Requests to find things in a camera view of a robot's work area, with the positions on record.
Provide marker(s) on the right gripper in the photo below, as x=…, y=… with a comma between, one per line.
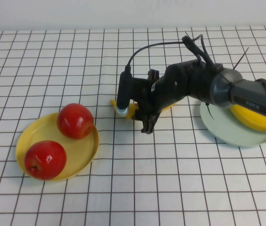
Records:
x=166, y=91

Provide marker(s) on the slim yellow banana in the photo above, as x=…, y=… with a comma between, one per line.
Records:
x=133, y=111

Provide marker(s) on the red apple with sideways stem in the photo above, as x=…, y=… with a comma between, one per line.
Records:
x=74, y=120

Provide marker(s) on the yellow banana with green tip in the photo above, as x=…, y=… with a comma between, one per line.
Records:
x=248, y=120

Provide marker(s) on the red apple with yellow patch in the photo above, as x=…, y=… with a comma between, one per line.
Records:
x=45, y=160

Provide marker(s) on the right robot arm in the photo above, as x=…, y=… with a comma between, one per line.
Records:
x=241, y=94

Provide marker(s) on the yellow round plate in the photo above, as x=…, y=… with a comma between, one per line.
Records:
x=83, y=148

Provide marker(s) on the pale green round plate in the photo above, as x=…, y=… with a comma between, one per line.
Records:
x=229, y=134

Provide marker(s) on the black zip tie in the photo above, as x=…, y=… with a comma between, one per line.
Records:
x=210, y=111
x=189, y=38
x=241, y=58

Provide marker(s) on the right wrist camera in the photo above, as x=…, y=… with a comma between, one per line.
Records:
x=124, y=89

